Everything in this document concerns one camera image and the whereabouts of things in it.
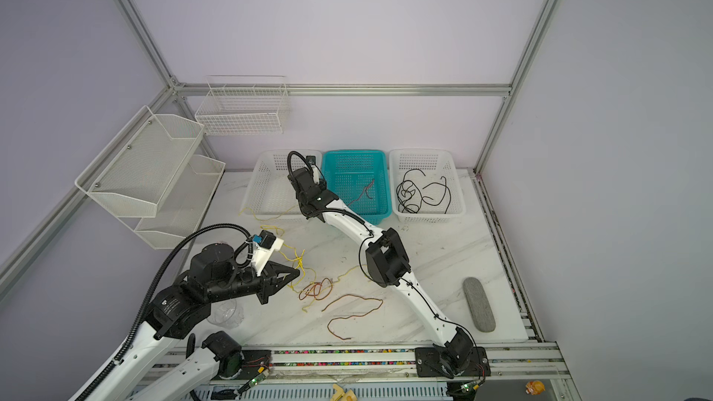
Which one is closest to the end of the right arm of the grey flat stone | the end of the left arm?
the end of the left arm

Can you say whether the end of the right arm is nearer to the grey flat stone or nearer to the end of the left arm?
the end of the left arm

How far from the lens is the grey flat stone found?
80 centimetres
